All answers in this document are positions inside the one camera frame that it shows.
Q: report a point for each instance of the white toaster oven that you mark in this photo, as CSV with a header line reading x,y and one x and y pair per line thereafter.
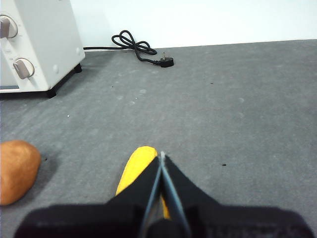
x,y
49,37

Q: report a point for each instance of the brown potato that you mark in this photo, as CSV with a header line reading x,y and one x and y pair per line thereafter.
x,y
17,171

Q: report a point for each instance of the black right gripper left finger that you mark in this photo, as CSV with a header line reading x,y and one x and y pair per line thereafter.
x,y
111,220

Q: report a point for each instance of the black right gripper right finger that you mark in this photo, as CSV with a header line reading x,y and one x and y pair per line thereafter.
x,y
223,221

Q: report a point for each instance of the yellow corn cob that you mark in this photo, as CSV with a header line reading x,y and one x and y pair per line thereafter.
x,y
136,168

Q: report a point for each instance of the beige oven knob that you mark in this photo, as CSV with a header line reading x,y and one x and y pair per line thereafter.
x,y
7,26
23,69

